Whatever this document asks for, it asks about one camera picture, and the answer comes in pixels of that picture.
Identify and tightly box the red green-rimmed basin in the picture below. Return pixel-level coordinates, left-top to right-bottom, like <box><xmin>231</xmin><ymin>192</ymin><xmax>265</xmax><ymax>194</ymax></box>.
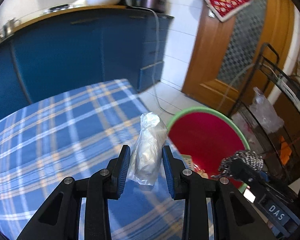
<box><xmin>167</xmin><ymin>107</ymin><xmax>250</xmax><ymax>179</ymax></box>

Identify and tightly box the steel wool scourer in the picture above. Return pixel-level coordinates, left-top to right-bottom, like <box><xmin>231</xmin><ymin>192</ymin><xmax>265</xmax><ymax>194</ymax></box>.
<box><xmin>211</xmin><ymin>150</ymin><xmax>264</xmax><ymax>180</ymax></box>

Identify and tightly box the wooden door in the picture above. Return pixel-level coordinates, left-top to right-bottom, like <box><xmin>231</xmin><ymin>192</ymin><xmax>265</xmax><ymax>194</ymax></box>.
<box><xmin>182</xmin><ymin>0</ymin><xmax>295</xmax><ymax>113</ymax></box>

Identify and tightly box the green cardboard box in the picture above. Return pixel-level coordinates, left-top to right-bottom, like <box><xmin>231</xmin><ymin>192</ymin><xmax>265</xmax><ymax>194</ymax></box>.
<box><xmin>181</xmin><ymin>154</ymin><xmax>194</xmax><ymax>170</ymax></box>

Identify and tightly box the steel kettle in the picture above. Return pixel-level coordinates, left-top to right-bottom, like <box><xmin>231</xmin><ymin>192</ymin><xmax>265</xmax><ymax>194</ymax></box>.
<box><xmin>3</xmin><ymin>18</ymin><xmax>21</xmax><ymax>38</ymax></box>

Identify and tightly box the black wire rack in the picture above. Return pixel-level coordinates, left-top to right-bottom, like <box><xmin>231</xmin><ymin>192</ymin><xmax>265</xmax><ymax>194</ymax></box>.
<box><xmin>228</xmin><ymin>43</ymin><xmax>300</xmax><ymax>184</ymax></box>

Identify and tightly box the blue kitchen cabinet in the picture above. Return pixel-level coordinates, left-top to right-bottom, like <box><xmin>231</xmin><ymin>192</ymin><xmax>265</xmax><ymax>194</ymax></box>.
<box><xmin>0</xmin><ymin>9</ymin><xmax>172</xmax><ymax>120</ymax></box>

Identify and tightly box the clear plastic bag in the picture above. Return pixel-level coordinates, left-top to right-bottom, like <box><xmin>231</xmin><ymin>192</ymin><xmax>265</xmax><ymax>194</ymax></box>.
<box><xmin>127</xmin><ymin>112</ymin><xmax>167</xmax><ymax>186</ymax></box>

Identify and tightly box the blue plaid tablecloth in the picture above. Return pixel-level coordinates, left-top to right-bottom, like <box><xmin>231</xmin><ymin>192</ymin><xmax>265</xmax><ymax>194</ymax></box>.
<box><xmin>0</xmin><ymin>79</ymin><xmax>184</xmax><ymax>239</ymax></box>

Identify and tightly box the white power cable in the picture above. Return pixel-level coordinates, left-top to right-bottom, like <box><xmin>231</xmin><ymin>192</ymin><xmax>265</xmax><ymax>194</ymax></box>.
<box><xmin>129</xmin><ymin>6</ymin><xmax>177</xmax><ymax>114</ymax></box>

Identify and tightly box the clear bag on rack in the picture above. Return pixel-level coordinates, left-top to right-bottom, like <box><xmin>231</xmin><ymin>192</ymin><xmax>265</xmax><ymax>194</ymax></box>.
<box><xmin>249</xmin><ymin>87</ymin><xmax>284</xmax><ymax>134</ymax></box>

